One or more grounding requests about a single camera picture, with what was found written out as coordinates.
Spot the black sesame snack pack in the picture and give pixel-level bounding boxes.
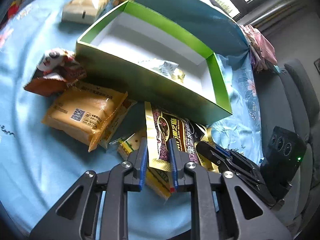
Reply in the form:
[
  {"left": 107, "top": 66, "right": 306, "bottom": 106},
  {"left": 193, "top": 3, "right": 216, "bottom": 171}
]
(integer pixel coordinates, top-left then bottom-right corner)
[{"left": 144, "top": 102, "right": 205, "bottom": 172}]

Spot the orange bread snack pack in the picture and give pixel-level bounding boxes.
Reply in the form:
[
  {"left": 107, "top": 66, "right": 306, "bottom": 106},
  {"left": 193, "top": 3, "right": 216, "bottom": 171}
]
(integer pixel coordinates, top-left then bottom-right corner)
[{"left": 42, "top": 86, "right": 127, "bottom": 152}]

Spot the yellow cheese crisp pack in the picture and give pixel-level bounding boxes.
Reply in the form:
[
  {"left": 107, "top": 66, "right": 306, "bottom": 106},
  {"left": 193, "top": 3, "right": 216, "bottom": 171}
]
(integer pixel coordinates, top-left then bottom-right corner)
[{"left": 99, "top": 98, "right": 137, "bottom": 149}]

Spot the blue floral table cloth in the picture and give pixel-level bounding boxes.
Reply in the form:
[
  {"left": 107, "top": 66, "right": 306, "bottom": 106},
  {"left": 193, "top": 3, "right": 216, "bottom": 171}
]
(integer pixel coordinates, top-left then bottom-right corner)
[{"left": 1, "top": 0, "right": 263, "bottom": 237}]

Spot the small pale snack pack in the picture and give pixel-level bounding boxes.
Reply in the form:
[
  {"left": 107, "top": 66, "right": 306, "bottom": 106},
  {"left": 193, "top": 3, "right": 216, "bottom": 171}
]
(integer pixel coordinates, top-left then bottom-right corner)
[{"left": 138, "top": 58, "right": 185, "bottom": 83}]

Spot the pink folded cloth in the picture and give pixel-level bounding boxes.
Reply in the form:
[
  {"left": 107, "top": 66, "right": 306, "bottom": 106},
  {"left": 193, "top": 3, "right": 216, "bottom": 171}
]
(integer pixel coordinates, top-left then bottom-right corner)
[{"left": 239, "top": 25, "right": 280, "bottom": 73}]

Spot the green white cardboard box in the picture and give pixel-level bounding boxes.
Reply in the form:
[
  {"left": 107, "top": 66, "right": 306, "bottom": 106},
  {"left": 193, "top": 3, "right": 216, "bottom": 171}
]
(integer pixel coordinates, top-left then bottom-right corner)
[{"left": 75, "top": 0, "right": 232, "bottom": 125}]

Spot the brown panda snack bag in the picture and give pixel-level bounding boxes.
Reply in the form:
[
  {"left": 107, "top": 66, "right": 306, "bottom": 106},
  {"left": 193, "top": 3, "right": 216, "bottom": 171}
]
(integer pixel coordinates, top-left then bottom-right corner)
[{"left": 24, "top": 48, "right": 87, "bottom": 97}]

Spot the white tissue pack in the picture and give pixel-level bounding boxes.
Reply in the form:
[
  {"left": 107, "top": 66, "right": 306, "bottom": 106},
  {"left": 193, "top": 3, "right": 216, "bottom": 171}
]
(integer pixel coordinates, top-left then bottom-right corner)
[{"left": 61, "top": 0, "right": 110, "bottom": 24}]

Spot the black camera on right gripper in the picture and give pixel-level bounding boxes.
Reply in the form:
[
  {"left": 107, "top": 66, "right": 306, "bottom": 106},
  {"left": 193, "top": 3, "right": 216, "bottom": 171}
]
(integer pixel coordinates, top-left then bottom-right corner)
[{"left": 260, "top": 126, "right": 306, "bottom": 200}]

